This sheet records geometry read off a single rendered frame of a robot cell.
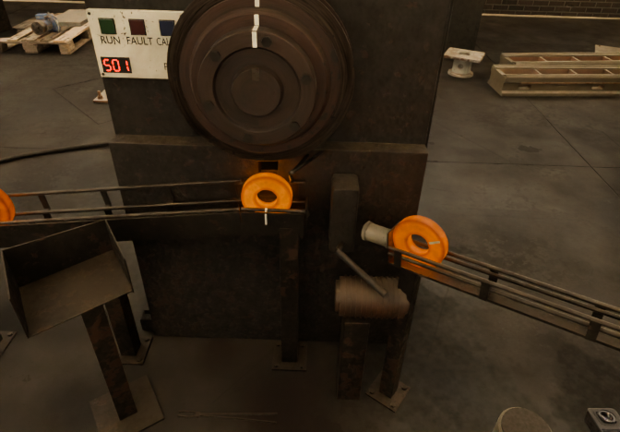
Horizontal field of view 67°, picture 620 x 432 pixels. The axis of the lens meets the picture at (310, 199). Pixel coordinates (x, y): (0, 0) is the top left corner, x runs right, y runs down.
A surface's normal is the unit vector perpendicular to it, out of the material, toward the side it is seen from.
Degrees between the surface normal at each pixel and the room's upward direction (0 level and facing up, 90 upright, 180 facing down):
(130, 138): 0
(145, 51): 90
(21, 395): 0
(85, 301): 5
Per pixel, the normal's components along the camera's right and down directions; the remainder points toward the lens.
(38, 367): 0.02, -0.83
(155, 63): -0.03, 0.56
